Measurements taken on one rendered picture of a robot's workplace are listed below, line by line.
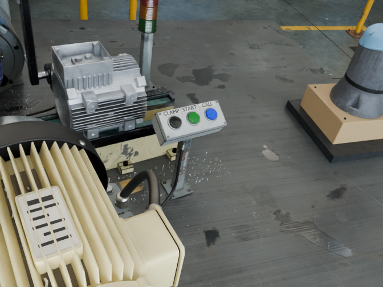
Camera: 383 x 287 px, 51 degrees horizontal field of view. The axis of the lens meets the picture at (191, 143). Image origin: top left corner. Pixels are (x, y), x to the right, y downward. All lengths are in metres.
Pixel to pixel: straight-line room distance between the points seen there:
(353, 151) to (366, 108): 0.15
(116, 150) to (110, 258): 0.81
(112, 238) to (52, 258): 0.06
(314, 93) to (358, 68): 0.18
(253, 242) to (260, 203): 0.14
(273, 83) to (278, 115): 0.23
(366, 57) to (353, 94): 0.13
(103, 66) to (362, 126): 0.88
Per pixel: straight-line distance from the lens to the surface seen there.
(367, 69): 1.40
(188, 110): 0.97
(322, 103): 1.47
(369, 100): 1.44
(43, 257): 0.34
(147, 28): 1.40
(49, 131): 0.45
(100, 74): 1.01
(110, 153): 1.15
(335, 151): 1.42
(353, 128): 1.44
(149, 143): 1.19
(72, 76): 0.99
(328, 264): 1.13
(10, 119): 0.79
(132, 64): 1.07
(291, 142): 1.43
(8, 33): 1.20
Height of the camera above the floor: 1.64
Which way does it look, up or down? 40 degrees down
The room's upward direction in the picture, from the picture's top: 11 degrees clockwise
